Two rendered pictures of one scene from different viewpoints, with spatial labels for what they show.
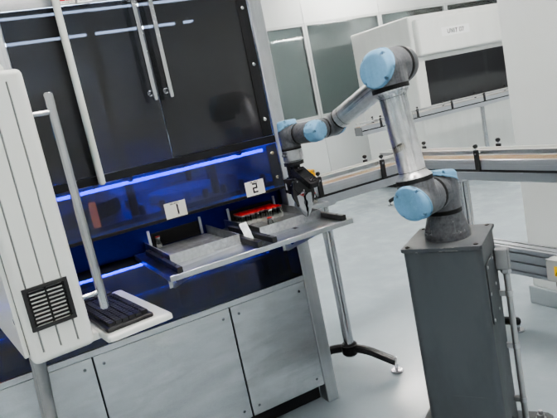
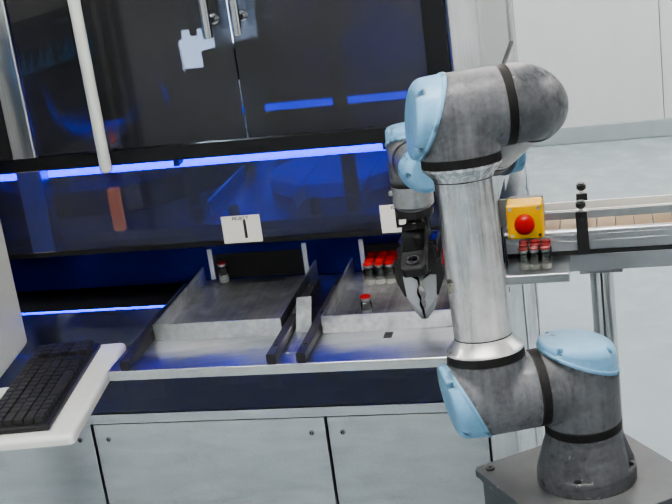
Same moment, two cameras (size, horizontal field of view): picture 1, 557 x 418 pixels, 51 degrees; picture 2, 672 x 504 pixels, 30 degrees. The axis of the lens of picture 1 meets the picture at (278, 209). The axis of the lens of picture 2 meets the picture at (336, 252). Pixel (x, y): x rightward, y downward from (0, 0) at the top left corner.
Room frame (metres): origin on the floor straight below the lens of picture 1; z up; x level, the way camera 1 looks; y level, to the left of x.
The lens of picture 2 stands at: (0.34, -1.35, 1.75)
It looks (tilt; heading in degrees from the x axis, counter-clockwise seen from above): 18 degrees down; 39
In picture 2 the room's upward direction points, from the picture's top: 8 degrees counter-clockwise
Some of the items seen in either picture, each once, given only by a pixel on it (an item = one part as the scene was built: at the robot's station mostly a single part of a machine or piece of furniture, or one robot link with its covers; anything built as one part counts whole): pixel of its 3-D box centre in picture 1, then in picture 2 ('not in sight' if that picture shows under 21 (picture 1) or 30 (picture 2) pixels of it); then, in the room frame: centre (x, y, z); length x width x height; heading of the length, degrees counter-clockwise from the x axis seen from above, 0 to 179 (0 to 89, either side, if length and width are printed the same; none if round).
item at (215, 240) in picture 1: (190, 242); (239, 298); (2.12, 0.34, 0.90); 0.34 x 0.26 x 0.04; 25
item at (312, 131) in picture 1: (312, 131); (429, 165); (2.10, -0.17, 1.21); 0.11 x 0.11 x 0.08; 45
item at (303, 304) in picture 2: (252, 232); (298, 324); (2.02, 0.11, 0.91); 0.14 x 0.03 x 0.06; 26
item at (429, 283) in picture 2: (306, 203); (432, 291); (2.17, -0.11, 0.95); 0.06 x 0.03 x 0.09; 26
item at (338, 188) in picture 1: (345, 179); (669, 221); (2.73, -0.34, 0.92); 0.69 x 0.16 x 0.16; 115
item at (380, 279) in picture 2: (260, 215); (406, 271); (2.35, 0.08, 0.91); 0.18 x 0.02 x 0.05; 116
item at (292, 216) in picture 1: (270, 218); (400, 289); (2.27, 0.04, 0.90); 0.34 x 0.26 x 0.04; 26
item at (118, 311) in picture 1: (108, 308); (42, 383); (1.78, 0.59, 0.82); 0.40 x 0.14 x 0.02; 33
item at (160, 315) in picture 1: (104, 318); (34, 396); (1.77, 0.60, 0.79); 0.45 x 0.28 x 0.03; 33
